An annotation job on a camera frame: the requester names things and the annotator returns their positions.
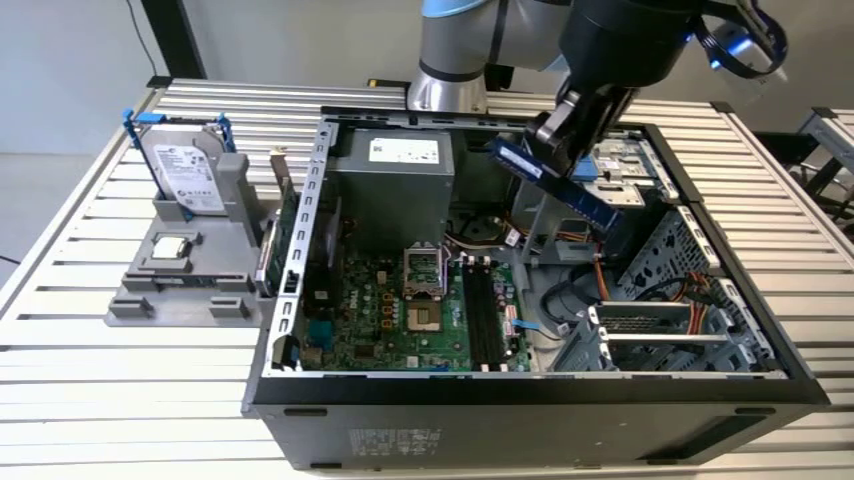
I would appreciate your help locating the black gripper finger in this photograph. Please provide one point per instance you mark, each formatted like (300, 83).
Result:
(609, 115)
(580, 135)

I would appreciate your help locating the dark RAM stick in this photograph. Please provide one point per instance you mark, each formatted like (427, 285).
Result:
(186, 280)
(580, 197)

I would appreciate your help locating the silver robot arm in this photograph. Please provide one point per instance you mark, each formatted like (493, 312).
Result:
(453, 40)

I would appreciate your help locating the metal drive bay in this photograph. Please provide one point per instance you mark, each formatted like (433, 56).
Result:
(620, 192)

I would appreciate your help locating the black table corner cap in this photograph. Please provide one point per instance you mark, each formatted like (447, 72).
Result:
(160, 82)
(720, 107)

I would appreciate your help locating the black round fan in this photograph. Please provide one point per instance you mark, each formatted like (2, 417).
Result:
(480, 229)

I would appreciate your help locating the grey power supply unit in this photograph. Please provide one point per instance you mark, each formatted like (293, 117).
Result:
(387, 200)

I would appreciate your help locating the metal slat side table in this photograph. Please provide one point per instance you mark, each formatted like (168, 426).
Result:
(830, 130)

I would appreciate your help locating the thin locking lever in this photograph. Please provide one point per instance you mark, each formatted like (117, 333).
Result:
(443, 275)

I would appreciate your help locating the metal disk bay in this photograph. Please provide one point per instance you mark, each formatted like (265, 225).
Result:
(660, 338)

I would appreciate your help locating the CPU socket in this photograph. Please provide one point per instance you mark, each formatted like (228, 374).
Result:
(424, 315)

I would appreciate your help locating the green graphics card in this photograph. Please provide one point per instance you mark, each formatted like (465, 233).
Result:
(285, 210)

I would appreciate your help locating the green motherboard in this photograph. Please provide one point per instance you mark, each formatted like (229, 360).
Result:
(367, 320)

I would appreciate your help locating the blue motherboard connector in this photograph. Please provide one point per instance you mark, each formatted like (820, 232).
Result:
(321, 334)

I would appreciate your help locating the grey parts rack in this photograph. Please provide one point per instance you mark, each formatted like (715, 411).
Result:
(213, 245)

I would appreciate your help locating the hard disk in blue carrier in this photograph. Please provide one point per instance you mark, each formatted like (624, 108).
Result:
(182, 172)

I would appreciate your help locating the black open PC case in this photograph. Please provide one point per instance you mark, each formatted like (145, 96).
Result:
(467, 430)

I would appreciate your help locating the silver CPU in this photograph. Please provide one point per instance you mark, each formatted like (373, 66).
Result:
(169, 248)

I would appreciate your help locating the silver and black camera bracket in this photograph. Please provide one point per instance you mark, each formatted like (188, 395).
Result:
(547, 127)

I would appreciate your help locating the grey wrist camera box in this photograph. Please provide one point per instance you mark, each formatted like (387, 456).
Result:
(747, 50)

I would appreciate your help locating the black post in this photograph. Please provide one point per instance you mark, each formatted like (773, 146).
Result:
(176, 40)

